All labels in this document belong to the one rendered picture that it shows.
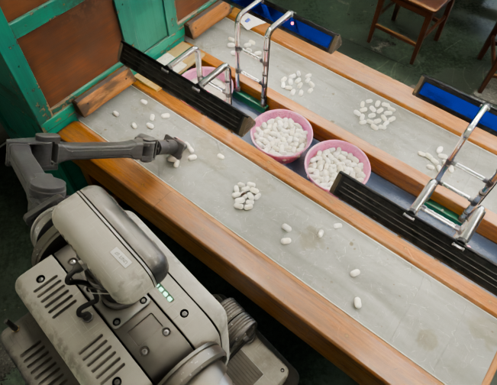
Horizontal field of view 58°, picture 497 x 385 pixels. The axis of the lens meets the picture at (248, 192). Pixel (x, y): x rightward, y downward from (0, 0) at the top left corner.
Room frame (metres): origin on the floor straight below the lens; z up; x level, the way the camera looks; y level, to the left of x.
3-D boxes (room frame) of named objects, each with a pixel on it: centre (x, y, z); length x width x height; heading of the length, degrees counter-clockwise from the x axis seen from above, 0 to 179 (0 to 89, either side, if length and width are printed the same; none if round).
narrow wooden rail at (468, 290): (1.05, -0.17, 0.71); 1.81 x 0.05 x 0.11; 53
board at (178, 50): (1.68, 0.39, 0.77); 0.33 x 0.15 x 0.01; 143
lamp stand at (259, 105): (1.60, -0.05, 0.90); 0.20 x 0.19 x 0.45; 53
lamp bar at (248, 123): (1.22, 0.25, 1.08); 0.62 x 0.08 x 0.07; 53
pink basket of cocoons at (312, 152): (1.11, -0.36, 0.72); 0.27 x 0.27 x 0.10
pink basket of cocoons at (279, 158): (1.28, -0.14, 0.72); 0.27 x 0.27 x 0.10
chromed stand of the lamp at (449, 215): (1.01, -0.82, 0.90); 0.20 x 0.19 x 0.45; 53
